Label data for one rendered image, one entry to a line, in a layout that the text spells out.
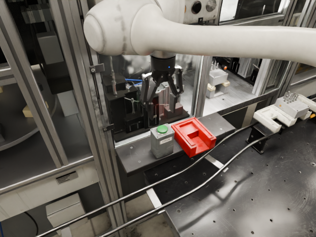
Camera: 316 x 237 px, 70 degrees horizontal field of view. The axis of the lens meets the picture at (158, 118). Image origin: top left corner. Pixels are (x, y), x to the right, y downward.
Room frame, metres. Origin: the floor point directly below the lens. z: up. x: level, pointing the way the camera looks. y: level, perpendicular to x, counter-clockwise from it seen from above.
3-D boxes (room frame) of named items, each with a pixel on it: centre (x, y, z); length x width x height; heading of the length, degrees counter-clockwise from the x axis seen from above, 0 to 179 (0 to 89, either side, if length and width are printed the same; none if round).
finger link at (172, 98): (0.65, -0.05, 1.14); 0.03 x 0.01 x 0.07; 28
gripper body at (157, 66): (0.63, -0.01, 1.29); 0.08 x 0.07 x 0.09; 118
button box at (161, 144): (0.63, -0.01, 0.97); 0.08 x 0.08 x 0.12; 28
